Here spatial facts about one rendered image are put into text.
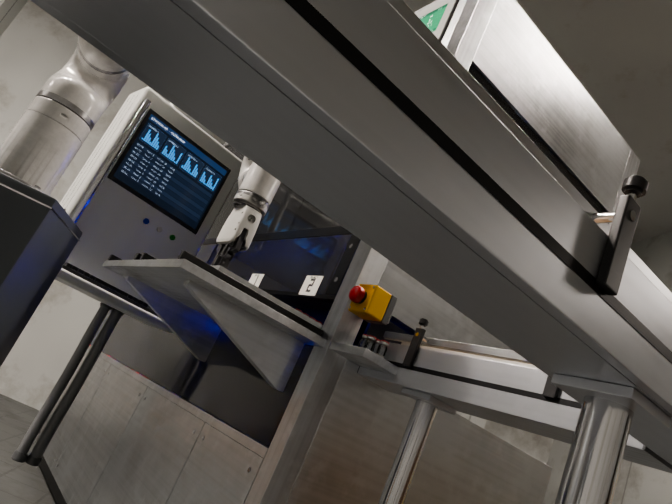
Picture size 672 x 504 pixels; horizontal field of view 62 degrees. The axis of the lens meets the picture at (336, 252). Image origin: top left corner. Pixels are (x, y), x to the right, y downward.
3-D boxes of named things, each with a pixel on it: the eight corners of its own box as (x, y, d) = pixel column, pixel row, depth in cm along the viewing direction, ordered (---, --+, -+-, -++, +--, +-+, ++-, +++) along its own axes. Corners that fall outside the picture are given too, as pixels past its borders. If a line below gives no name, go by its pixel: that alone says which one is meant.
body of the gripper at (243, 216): (271, 212, 131) (251, 254, 128) (252, 215, 140) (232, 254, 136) (246, 195, 128) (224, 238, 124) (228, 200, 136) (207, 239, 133)
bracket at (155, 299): (201, 361, 179) (220, 324, 182) (205, 362, 176) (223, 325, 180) (104, 314, 162) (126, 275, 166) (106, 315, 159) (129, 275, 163)
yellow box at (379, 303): (367, 323, 135) (378, 296, 137) (386, 325, 129) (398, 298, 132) (345, 309, 132) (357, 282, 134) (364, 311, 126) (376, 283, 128)
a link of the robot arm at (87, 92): (34, 87, 108) (98, -2, 115) (35, 116, 125) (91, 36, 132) (93, 123, 113) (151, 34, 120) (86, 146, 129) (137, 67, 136)
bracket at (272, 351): (277, 390, 138) (298, 342, 141) (283, 392, 135) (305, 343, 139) (157, 332, 121) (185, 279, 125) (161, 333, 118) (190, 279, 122)
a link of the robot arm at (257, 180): (232, 193, 137) (244, 186, 129) (255, 149, 141) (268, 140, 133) (260, 210, 140) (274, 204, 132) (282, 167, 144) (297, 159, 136)
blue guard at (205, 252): (130, 278, 299) (147, 249, 305) (337, 296, 140) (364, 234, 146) (129, 278, 299) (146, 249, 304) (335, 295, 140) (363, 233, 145)
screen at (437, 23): (393, 63, 186) (415, 16, 192) (440, 42, 168) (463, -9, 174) (391, 60, 185) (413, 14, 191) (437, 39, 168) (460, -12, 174)
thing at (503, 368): (351, 370, 135) (376, 312, 139) (394, 394, 142) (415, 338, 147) (639, 447, 79) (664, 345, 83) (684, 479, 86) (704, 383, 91)
